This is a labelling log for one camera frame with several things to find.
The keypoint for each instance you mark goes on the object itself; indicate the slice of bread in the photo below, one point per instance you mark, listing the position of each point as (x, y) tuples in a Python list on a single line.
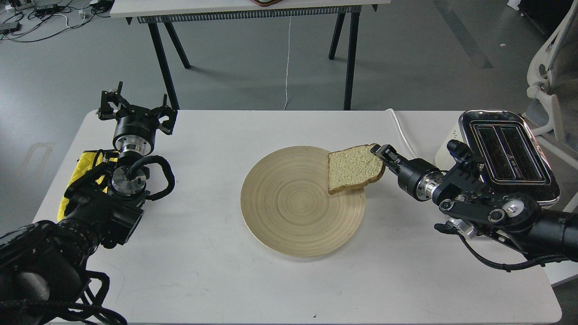
[(353, 168)]

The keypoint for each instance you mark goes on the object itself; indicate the white office chair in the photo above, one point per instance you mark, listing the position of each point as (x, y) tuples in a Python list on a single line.
[(552, 84)]

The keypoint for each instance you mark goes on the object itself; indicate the white background table black legs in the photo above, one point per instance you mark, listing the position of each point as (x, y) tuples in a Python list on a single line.
[(167, 12)]

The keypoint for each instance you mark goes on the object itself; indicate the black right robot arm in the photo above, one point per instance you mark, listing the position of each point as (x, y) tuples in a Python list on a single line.
[(515, 220)]

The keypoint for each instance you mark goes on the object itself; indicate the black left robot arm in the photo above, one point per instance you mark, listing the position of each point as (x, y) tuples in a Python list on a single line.
[(44, 271)]

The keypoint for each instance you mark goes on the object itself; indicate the chrome white toaster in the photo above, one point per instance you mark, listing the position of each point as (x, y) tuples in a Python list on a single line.
[(514, 162)]

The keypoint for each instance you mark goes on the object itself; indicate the yellow cloth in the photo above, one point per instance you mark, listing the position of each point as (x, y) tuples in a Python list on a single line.
[(87, 161)]

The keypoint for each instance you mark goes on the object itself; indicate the brown object on background table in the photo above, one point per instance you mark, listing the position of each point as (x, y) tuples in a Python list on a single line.
[(266, 3)]

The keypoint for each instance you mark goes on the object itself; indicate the round wooden plate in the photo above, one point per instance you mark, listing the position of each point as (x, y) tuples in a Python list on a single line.
[(286, 205)]

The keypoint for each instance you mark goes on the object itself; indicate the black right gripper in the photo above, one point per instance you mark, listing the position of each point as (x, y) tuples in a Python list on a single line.
[(416, 177)]

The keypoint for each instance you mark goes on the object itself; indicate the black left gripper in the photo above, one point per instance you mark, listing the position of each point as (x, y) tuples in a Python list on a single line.
[(136, 128)]

